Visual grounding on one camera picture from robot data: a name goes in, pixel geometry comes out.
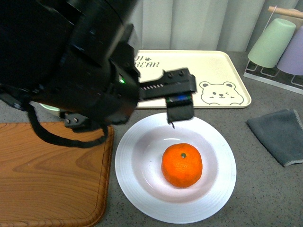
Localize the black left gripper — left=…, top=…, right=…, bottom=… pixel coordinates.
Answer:
left=139, top=68, right=197, bottom=129

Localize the orange fruit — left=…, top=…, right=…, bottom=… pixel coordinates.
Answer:
left=161, top=143, right=203, bottom=188

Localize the white round plate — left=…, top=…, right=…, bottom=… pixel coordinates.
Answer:
left=115, top=113, right=236, bottom=224

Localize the beige bear tray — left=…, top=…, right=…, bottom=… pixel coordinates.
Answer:
left=134, top=50, right=251, bottom=108

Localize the grey curtain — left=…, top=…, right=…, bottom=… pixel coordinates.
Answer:
left=130, top=0, right=303, bottom=52

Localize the white cup rack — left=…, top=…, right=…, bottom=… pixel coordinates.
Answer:
left=244, top=7, right=303, bottom=94

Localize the grey folded cloth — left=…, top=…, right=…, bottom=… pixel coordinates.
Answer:
left=246, top=109, right=303, bottom=167

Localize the light green cup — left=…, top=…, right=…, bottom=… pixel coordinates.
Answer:
left=248, top=18, right=296, bottom=68

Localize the purple cup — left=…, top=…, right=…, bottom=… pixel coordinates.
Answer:
left=277, top=26, right=303, bottom=76

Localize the green bowl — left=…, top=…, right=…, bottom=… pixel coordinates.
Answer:
left=40, top=103, right=60, bottom=117

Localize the wooden cutting board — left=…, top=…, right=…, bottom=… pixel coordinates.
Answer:
left=0, top=123, right=115, bottom=227

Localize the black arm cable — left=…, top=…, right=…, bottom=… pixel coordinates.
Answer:
left=25, top=101, right=109, bottom=149

